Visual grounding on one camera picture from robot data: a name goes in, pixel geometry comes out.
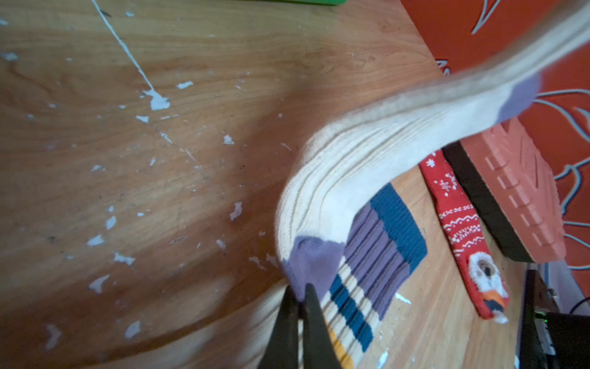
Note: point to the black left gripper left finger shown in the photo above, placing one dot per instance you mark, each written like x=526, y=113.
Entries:
x=283, y=347

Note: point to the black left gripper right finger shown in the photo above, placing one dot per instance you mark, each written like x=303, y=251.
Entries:
x=318, y=351

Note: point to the cream striped sock purple toe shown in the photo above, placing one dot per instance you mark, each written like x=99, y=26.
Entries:
x=348, y=161

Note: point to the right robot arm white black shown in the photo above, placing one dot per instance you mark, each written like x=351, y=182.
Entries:
x=547, y=338

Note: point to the red christmas sock near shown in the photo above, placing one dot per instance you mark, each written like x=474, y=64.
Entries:
x=462, y=227

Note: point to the orange plastic tool case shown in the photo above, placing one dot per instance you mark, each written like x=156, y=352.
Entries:
x=513, y=190

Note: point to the green plastic basket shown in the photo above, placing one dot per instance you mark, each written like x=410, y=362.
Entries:
x=314, y=2

